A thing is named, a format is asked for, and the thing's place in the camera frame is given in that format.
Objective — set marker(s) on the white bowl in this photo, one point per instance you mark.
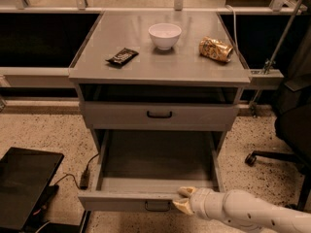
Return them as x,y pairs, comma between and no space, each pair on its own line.
165,35

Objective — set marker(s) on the grey drawer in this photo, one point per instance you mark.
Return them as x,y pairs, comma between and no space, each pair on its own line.
155,116
141,171

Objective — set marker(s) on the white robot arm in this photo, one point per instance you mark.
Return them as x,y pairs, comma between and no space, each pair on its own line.
241,210

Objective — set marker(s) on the black laptop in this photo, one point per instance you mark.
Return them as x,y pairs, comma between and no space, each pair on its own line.
24,176

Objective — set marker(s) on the black bar on floor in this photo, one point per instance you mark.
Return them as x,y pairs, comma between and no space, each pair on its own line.
84,222

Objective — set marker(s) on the black office chair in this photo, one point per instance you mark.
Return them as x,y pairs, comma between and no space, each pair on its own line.
292,107

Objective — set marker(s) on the black power adapter with cable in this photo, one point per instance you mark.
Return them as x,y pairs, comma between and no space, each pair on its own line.
84,178

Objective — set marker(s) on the crushed golden can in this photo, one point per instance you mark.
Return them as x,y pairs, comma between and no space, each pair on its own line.
215,49

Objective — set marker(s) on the grey top drawer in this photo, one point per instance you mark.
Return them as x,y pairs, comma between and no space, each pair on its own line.
155,116

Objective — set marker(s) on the black snack bar wrapper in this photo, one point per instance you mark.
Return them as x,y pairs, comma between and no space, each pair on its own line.
122,57

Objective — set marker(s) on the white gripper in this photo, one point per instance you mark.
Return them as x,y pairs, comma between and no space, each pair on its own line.
198,201

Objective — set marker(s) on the grey drawer cabinet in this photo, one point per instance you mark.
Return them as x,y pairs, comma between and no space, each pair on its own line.
180,75

